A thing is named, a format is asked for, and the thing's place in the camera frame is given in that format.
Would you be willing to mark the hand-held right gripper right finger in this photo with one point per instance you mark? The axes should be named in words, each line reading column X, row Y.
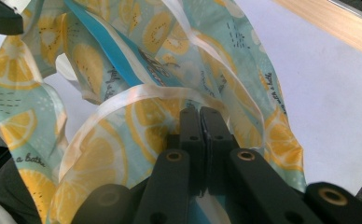
column 216, row 133

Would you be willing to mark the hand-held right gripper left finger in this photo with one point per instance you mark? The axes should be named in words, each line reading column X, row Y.
column 193, row 130

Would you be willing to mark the lemon print plastic bag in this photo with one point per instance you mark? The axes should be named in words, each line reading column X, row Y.
column 114, row 161

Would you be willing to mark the blue food pouch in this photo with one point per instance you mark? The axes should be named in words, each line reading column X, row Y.
column 107, row 40

